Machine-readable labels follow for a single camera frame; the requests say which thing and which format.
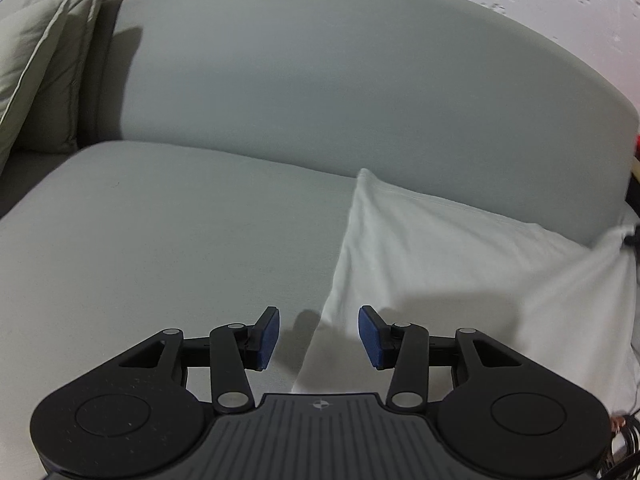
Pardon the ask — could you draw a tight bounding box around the white t-shirt with script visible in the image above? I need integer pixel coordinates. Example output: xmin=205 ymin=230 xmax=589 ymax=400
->
xmin=293 ymin=170 xmax=639 ymax=414

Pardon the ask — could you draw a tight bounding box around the grey sofa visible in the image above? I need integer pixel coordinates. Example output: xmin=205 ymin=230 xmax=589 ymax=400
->
xmin=1 ymin=0 xmax=639 ymax=479

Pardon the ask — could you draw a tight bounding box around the rear beige cushion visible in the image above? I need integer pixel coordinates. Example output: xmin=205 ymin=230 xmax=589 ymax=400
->
xmin=1 ymin=0 xmax=102 ymax=154

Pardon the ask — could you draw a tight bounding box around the beige cushion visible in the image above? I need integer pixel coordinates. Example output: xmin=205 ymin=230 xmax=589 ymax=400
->
xmin=1 ymin=0 xmax=102 ymax=154
xmin=1 ymin=0 xmax=70 ymax=169

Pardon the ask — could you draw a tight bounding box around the front beige cushion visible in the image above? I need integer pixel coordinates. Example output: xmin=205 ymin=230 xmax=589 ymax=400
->
xmin=1 ymin=0 xmax=70 ymax=169

